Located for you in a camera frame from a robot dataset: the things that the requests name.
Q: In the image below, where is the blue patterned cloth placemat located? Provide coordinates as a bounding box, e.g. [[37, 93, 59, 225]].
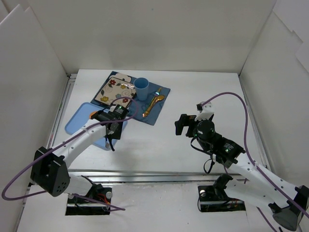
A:
[[91, 71, 170, 126]]

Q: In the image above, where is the iridescent metal fork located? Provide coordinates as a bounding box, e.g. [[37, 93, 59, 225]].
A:
[[151, 87, 162, 103]]

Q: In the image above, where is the blue plastic cup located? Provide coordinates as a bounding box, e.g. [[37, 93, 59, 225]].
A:
[[133, 77, 149, 101]]

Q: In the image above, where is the floral square ceramic plate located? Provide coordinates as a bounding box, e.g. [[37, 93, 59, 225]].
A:
[[94, 75, 136, 107]]

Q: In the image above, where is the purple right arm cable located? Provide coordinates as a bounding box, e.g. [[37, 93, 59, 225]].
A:
[[202, 92, 282, 232]]

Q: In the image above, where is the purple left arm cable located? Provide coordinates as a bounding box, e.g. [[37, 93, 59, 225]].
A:
[[1, 97, 139, 211]]

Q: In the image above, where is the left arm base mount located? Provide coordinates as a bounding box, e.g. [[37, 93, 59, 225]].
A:
[[65, 175, 112, 216]]

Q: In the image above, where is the gold ornate spoon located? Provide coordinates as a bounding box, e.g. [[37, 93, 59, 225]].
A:
[[142, 95, 165, 117]]

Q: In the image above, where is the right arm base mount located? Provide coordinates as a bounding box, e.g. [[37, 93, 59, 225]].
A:
[[197, 174, 246, 213]]

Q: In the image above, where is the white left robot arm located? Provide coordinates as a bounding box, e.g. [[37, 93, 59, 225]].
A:
[[30, 105, 128, 197]]

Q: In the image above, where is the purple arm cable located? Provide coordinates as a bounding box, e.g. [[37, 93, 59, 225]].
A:
[[1, 97, 139, 211], [202, 92, 282, 232]]

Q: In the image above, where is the sugared ring donut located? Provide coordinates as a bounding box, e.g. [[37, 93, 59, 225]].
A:
[[89, 111, 97, 119]]

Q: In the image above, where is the light blue plastic tray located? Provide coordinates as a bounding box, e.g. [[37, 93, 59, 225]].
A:
[[65, 102, 128, 151]]

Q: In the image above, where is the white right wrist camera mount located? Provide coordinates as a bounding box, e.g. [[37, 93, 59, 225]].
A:
[[195, 101, 214, 121]]

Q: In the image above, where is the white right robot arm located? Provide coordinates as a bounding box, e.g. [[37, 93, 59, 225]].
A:
[[175, 114, 309, 232]]

